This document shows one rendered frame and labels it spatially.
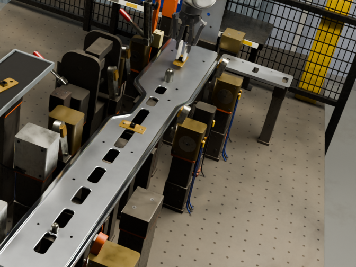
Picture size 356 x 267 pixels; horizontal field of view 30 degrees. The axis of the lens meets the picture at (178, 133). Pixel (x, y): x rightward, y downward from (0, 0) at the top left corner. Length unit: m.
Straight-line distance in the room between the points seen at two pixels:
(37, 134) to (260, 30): 1.30
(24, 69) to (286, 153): 1.17
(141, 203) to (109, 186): 0.13
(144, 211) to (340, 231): 1.93
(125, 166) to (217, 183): 0.58
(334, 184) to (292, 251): 1.61
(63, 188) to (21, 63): 0.43
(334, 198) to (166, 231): 1.71
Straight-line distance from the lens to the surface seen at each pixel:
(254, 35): 2.80
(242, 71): 2.57
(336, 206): 3.72
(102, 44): 2.16
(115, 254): 1.62
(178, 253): 2.16
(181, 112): 2.08
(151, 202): 1.82
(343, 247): 3.49
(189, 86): 2.39
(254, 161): 2.62
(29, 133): 1.86
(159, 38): 2.56
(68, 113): 2.01
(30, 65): 2.06
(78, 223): 1.77
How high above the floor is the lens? 2.23
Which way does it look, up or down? 35 degrees down
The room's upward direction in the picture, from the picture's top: 13 degrees clockwise
